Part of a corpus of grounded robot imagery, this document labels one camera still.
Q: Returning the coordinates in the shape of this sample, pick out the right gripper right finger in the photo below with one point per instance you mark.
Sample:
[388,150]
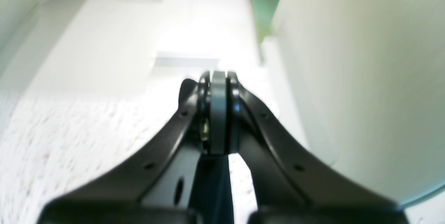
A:
[292,186]

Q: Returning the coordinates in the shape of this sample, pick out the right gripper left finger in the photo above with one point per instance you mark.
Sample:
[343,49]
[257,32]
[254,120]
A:
[153,186]

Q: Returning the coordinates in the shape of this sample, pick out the terrazzo patterned tablecloth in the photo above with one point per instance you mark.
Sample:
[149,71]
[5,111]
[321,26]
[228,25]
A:
[52,145]

